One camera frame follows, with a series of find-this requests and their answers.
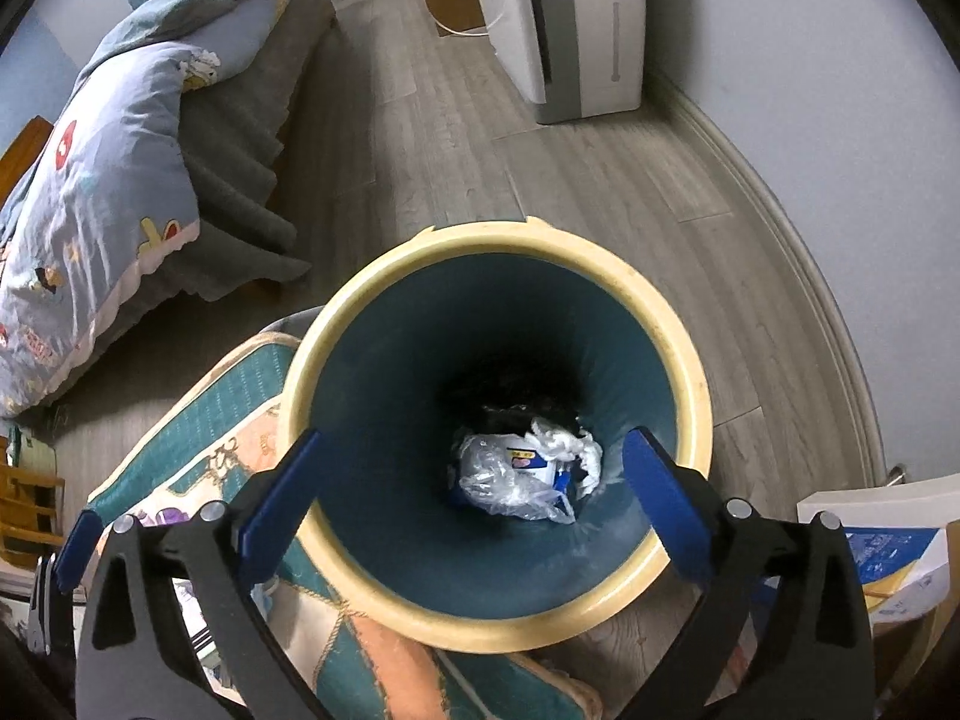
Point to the wooden chair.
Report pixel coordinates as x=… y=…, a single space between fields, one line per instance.
x=30 y=514

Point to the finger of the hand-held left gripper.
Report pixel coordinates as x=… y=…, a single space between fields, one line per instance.
x=75 y=549

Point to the clear crumpled plastic bag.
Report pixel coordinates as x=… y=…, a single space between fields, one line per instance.
x=491 y=487

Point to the blue white yellow carton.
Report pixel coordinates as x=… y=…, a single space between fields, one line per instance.
x=529 y=461

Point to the white grey air purifier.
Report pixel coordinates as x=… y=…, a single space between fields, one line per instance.
x=577 y=22

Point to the white crumpled tissue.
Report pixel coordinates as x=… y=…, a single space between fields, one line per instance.
x=562 y=446

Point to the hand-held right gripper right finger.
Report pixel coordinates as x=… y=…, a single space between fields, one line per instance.
x=664 y=499

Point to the bed with blue quilt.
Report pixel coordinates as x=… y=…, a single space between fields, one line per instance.
x=225 y=165

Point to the teal beige printed mat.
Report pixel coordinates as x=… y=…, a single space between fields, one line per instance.
x=217 y=412

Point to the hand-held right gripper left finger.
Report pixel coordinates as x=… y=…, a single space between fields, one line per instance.
x=279 y=499

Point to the green white container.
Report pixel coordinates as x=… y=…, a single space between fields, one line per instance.
x=30 y=457

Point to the wooden bed board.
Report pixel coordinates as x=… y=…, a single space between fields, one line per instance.
x=26 y=148

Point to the teal trash bin yellow rim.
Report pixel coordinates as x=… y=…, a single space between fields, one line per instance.
x=390 y=360

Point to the blue printed quilt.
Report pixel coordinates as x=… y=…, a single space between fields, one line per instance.
x=112 y=165

